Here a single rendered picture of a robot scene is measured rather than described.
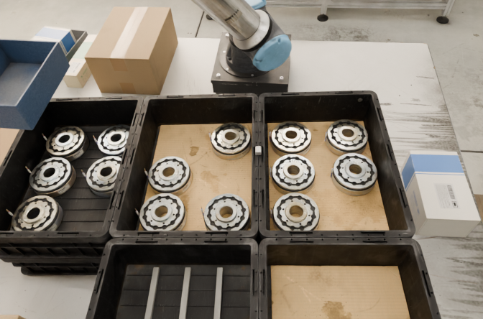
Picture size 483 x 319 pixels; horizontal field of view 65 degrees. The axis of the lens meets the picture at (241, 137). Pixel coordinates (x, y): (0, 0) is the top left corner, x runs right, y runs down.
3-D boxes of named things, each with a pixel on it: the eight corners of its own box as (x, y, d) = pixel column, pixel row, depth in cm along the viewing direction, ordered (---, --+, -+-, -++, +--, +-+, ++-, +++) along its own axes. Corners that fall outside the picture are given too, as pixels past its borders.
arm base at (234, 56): (233, 40, 133) (231, 16, 125) (275, 47, 130) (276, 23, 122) (219, 69, 125) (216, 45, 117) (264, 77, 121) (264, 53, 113)
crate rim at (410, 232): (258, 99, 100) (258, 93, 98) (374, 96, 98) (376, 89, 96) (259, 242, 75) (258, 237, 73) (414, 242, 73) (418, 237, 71)
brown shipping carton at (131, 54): (126, 42, 155) (113, 6, 142) (178, 42, 152) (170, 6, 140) (100, 93, 136) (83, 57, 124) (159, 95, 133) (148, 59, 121)
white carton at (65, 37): (55, 44, 156) (45, 25, 149) (80, 48, 153) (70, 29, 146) (24, 75, 144) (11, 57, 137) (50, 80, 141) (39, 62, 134)
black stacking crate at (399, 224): (259, 123, 107) (259, 95, 99) (366, 121, 106) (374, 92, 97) (260, 260, 82) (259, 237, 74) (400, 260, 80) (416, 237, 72)
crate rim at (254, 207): (146, 101, 102) (144, 95, 100) (258, 99, 100) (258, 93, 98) (111, 242, 77) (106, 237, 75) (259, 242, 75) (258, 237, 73)
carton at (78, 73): (93, 47, 154) (88, 34, 149) (108, 47, 153) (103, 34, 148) (67, 87, 139) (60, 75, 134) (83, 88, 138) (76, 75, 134)
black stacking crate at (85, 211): (55, 127, 111) (37, 100, 102) (154, 126, 109) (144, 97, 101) (-4, 259, 86) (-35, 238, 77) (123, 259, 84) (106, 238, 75)
